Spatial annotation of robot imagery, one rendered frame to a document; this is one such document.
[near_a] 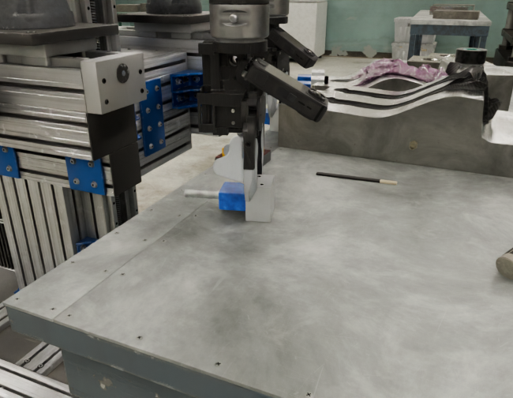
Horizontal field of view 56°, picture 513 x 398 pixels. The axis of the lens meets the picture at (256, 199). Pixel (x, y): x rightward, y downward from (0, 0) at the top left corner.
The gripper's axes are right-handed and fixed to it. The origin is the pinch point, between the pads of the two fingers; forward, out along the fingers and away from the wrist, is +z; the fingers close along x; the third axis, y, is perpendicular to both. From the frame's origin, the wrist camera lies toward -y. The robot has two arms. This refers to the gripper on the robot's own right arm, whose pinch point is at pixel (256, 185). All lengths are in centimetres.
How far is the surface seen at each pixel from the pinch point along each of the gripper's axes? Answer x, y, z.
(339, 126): -29.3, -12.2, -1.1
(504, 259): 12.7, -30.6, 2.1
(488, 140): -22.9, -37.9, -1.5
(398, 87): -62, -27, -3
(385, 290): 17.4, -17.1, 4.6
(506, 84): -63, -52, -4
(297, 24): -699, 40, 29
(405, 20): -687, -112, 23
